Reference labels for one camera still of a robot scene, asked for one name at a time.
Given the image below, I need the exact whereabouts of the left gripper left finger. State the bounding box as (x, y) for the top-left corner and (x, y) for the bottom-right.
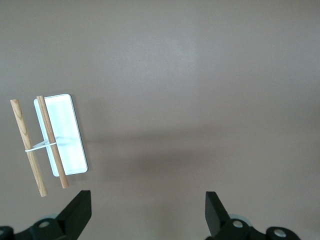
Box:
(0, 190), (92, 240)

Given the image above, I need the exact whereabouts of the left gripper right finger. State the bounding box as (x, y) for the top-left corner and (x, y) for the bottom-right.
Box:
(204, 191), (300, 240)

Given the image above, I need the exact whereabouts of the white rack with wooden rods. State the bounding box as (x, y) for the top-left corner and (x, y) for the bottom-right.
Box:
(10, 93), (90, 198)

